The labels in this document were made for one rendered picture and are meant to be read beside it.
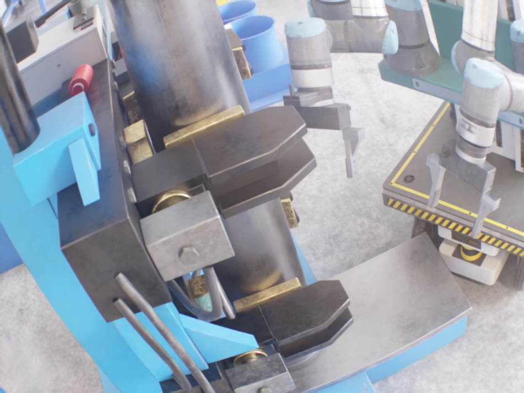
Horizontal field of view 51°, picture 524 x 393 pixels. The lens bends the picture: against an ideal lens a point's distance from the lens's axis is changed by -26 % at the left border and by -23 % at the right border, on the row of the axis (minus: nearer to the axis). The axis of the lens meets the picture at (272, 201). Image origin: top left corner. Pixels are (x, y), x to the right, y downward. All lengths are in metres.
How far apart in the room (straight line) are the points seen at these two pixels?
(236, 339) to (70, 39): 0.83
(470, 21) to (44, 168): 0.92
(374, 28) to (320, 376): 0.97
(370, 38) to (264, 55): 1.65
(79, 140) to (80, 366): 1.40
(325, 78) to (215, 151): 0.32
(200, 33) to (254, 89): 1.96
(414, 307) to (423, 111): 1.21
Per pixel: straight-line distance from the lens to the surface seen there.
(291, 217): 1.81
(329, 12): 1.76
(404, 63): 1.80
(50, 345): 2.52
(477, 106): 1.17
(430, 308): 1.92
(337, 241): 2.39
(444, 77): 1.81
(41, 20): 1.35
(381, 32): 1.46
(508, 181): 2.05
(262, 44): 3.05
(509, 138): 2.08
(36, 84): 1.61
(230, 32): 1.62
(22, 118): 1.13
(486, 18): 1.31
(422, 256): 2.07
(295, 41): 1.39
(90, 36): 1.56
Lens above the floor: 1.68
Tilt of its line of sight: 40 degrees down
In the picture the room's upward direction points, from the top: 18 degrees counter-clockwise
